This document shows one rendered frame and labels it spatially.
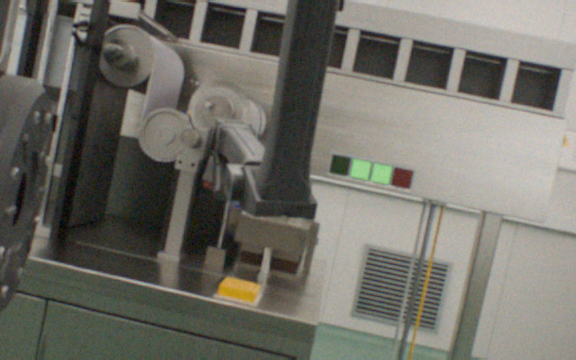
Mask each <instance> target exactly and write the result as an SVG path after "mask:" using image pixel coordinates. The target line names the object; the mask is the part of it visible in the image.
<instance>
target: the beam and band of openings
mask: <svg viewBox="0 0 576 360"><path fill-rule="evenodd" d="M121 1H126V2H131V3H136V4H139V5H140V10H142V11H143V12H144V13H147V14H148V15H149V16H151V17H152V18H153V19H155V20H156V22H157V23H159V24H160V25H161V26H163V27H164V28H165V29H167V30H168V31H169V32H170V33H172V34H173V35H176V36H177V37H178V38H179V42H175V41H173V40H172V39H171V38H169V37H168V38H167V39H166V40H164V39H162V38H161V37H158V36H156V39H158V40H164V41H169V42H174V43H179V44H183V45H188V46H194V47H199V48H204V49H209V50H213V51H218V52H223V53H229V54H234V55H239V56H244V57H248V58H259V59H264V60H269V61H274V62H279V59H280V46H281V40H282V33H283V27H284V20H285V13H286V6H287V0H168V1H167V0H121ZM172 1H173V2H172ZM178 2H179V3H178ZM183 3H184V4H183ZM187 4H188V5H187ZM193 5H194V6H193ZM77 6H78V5H75V4H70V3H65V2H62V3H59V4H58V10H57V15H56V16H58V17H63V18H68V19H73V20H75V17H76V12H77ZM214 8H215V9H214ZM218 9H219V10H218ZM223 10H225V11H223ZM229 11H230V12H229ZM234 12H235V13H234ZM239 13H241V14H239ZM245 14H246V15H245ZM265 18H266V19H265ZM270 19H272V20H270ZM276 20H277V21H276ZM280 21H281V22H280ZM338 31H339V32H338ZM343 32H344V33H343ZM347 33H348V34H347ZM363 36H364V37H363ZM369 37H370V38H369ZM374 38H375V39H374ZM378 39H379V40H378ZM384 40H385V41H384ZM389 41H390V42H389ZM394 42H395V43H394ZM415 46H416V47H415ZM420 47H421V48H420ZM425 48H426V49H425ZM430 49H432V50H430ZM435 50H436V51H435ZM440 51H441V52H440ZM445 52H447V53H445ZM466 56H467V57H466ZM471 57H472V58H471ZM476 58H478V59H476ZM482 59H483V60H482ZM486 60H487V61H486ZM491 61H493V62H491ZM497 62H498V63H497ZM522 67H524V68H522ZM575 68H576V44H575V43H570V42H564V41H559V40H554V39H549V38H544V37H538V36H533V35H528V34H523V33H518V32H513V31H507V30H502V29H497V28H492V27H487V26H481V25H476V24H471V23H465V22H460V21H454V20H449V19H444V18H438V17H433V16H428V15H423V14H417V13H412V12H406V11H401V10H397V9H391V8H386V7H380V6H375V5H370V4H365V3H359V2H354V1H348V0H344V6H343V11H342V12H339V11H338V12H337V18H336V23H335V29H334V33H333V39H332V45H331V50H330V56H329V60H328V66H327V71H326V72H329V73H334V74H339V75H344V76H349V77H353V78H359V79H364V80H369V81H374V82H379V83H383V84H389V85H394V86H399V87H404V88H409V89H413V90H418V91H424V92H429V93H434V94H439V95H443V96H448V97H454V98H459V99H464V100H468V101H473V102H478V103H483V104H489V105H493V106H498V107H503V108H508V109H512V110H518V111H523V112H529V113H536V114H542V115H548V116H553V117H557V118H562V119H563V118H565V114H564V112H565V108H566V104H567V99H568V95H569V92H570V83H571V79H572V74H573V71H575ZM532 69H533V70H532ZM537 70H539V71H537ZM543 71H544V72H543ZM548 72H549V73H548Z"/></svg>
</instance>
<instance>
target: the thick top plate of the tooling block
mask: <svg viewBox="0 0 576 360"><path fill-rule="evenodd" d="M288 221H289V218H288V217H287V216H283V215H282V216H281V217H262V218H255V217H251V216H248V215H244V214H241V215H240V218H239V223H238V228H237V233H236V238H235V240H237V241H242V242H245V243H250V244H254V245H259V246H263V247H268V248H272V249H277V250H280V251H285V252H289V253H294V254H298V255H304V252H305V250H306V247H307V245H308V240H309V236H310V232H311V227H312V225H313V222H315V219H307V218H303V220H302V225H303V226H302V227H299V226H294V225H290V224H287V222H288Z"/></svg>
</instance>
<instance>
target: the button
mask: <svg viewBox="0 0 576 360"><path fill-rule="evenodd" d="M259 291H260V284H257V283H253V282H248V281H244V280H240V279H236V278H231V277H227V278H226V279H225V280H224V281H223V282H222V283H221V284H220V285H219V289H218V294H217V295H219V296H223V297H227V298H232V299H236V300H240V301H244V302H248V303H254V302H255V300H256V298H257V297H258V295H259Z"/></svg>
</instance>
